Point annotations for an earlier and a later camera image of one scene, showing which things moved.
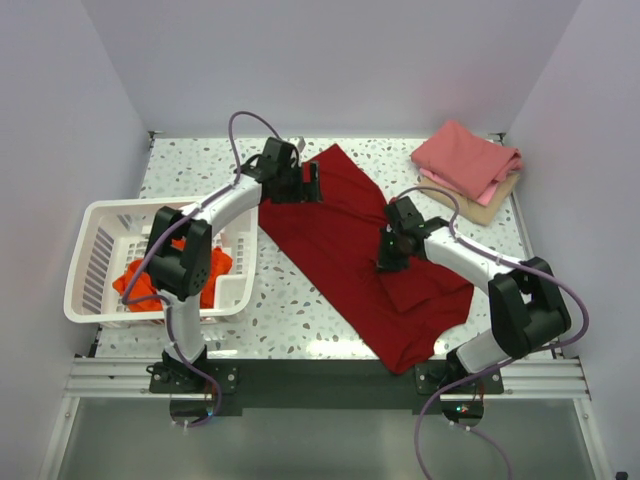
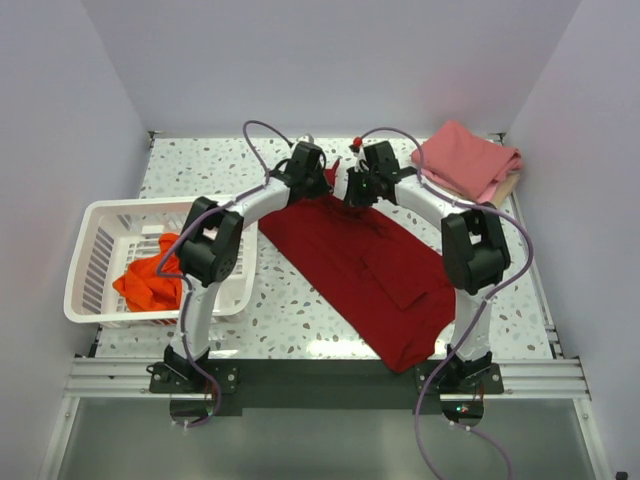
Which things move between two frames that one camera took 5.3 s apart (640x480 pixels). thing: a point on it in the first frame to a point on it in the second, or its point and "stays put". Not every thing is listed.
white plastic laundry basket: x=114 y=231 stays put
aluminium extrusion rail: x=524 y=379 stays put
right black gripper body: x=391 y=254 to x=363 y=192
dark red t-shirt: x=404 y=315 stays put
